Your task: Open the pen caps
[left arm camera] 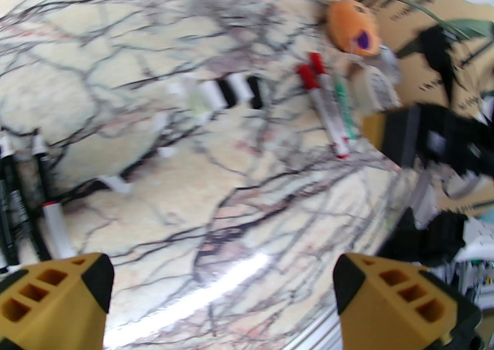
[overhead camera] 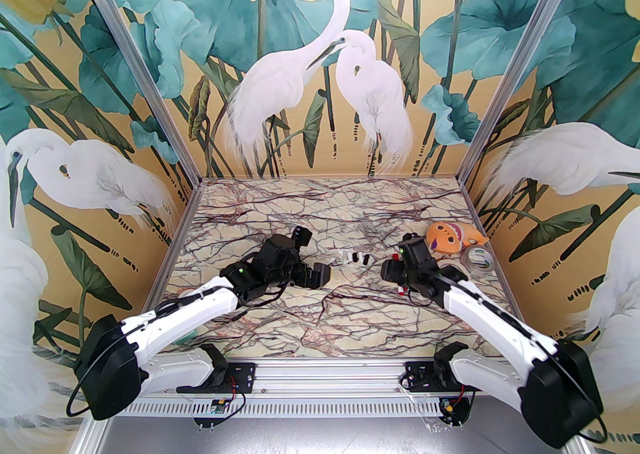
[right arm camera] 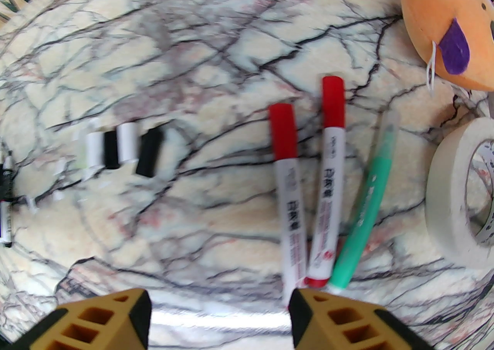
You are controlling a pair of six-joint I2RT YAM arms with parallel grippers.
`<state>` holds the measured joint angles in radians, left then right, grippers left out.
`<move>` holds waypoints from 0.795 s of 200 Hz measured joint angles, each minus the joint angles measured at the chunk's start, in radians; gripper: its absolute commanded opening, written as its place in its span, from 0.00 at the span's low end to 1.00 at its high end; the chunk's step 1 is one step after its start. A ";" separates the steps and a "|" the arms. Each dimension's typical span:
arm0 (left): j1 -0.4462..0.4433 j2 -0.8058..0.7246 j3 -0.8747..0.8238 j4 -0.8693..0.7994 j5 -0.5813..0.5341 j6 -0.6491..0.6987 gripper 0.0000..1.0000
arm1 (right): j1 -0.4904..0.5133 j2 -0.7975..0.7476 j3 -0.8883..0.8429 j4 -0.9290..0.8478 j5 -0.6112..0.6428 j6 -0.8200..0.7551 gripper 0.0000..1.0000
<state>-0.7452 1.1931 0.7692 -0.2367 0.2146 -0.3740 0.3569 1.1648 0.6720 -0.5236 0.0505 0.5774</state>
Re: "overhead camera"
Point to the perforated metal strip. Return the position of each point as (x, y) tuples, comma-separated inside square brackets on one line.
[(325, 408)]

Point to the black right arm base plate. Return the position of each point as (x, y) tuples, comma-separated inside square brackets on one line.
[(415, 374)]

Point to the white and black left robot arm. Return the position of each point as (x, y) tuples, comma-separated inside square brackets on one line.
[(200, 304)]

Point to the aluminium side rail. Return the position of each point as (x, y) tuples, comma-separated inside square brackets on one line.
[(471, 201), (165, 267)]

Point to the small green circuit board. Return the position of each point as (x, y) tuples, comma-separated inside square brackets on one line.
[(217, 408)]

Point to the clear tape roll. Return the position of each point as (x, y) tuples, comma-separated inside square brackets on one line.
[(477, 259)]

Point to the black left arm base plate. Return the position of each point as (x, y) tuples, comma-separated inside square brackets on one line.
[(245, 374)]

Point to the aluminium frame rail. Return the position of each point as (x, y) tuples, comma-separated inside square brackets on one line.
[(325, 377)]

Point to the orange fish plush toy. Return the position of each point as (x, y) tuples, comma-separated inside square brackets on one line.
[(450, 237)]

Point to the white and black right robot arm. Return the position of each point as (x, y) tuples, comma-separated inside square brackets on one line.
[(490, 314)]

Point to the aluminium frame post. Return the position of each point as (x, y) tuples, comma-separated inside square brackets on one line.
[(520, 66), (145, 76)]

